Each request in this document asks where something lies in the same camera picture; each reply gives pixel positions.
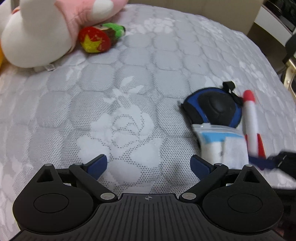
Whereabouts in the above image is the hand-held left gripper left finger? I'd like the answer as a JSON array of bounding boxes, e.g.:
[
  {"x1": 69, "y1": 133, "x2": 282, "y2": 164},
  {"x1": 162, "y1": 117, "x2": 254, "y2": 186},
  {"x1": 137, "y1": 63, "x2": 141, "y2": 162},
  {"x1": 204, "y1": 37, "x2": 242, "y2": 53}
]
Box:
[{"x1": 36, "y1": 154, "x2": 119, "y2": 202}]

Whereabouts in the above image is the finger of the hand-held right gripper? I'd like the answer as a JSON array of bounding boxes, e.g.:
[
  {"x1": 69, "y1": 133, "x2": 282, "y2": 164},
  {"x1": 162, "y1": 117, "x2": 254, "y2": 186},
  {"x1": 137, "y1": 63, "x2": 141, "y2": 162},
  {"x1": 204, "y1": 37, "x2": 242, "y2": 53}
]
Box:
[{"x1": 248, "y1": 156, "x2": 281, "y2": 171}]

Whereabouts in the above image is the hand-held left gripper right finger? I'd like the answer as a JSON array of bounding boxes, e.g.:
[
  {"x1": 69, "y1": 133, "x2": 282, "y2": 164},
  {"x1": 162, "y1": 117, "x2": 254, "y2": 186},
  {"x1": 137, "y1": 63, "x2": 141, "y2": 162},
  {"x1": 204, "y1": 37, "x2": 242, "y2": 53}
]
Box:
[{"x1": 179, "y1": 155, "x2": 261, "y2": 203}]

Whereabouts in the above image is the blue white tissue packet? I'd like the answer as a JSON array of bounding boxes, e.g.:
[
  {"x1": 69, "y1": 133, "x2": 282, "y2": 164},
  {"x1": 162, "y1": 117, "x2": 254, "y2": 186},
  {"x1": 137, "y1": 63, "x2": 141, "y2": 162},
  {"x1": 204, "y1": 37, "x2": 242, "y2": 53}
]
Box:
[{"x1": 191, "y1": 123, "x2": 250, "y2": 169}]

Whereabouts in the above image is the red white foam rocket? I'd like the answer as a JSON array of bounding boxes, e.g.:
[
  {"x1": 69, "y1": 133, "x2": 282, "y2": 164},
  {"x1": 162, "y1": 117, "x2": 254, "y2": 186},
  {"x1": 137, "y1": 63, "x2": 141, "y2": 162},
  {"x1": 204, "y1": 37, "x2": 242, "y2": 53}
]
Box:
[{"x1": 242, "y1": 90, "x2": 267, "y2": 158}]

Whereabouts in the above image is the blue black knee pad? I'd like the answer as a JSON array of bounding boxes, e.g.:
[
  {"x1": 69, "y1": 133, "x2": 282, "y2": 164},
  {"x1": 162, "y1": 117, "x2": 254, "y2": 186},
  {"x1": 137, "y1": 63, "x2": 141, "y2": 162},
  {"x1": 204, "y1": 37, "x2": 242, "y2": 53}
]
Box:
[{"x1": 178, "y1": 81, "x2": 244, "y2": 129}]

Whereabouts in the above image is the grey quilted mattress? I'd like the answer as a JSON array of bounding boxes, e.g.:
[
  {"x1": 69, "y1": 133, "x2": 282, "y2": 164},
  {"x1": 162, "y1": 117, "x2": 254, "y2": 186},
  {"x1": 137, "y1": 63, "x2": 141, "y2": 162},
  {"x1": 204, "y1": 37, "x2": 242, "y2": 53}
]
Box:
[{"x1": 0, "y1": 5, "x2": 296, "y2": 232}]

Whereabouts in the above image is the red green plush toy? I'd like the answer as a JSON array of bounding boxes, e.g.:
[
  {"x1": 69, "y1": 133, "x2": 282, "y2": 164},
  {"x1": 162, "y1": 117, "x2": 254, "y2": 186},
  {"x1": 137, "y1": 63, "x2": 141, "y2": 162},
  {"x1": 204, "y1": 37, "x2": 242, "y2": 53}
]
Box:
[{"x1": 78, "y1": 22, "x2": 126, "y2": 53}]

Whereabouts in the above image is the pink white plush rabbit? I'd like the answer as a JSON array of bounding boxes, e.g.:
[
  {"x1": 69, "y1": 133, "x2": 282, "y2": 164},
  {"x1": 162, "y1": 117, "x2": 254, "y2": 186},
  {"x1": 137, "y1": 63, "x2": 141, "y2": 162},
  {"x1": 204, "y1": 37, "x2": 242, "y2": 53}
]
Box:
[{"x1": 0, "y1": 0, "x2": 129, "y2": 69}]

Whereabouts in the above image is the white edged desk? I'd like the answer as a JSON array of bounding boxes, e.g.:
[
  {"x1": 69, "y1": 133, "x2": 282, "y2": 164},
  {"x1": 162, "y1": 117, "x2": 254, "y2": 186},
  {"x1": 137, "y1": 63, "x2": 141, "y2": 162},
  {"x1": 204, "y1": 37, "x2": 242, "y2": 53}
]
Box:
[{"x1": 254, "y1": 0, "x2": 296, "y2": 35}]

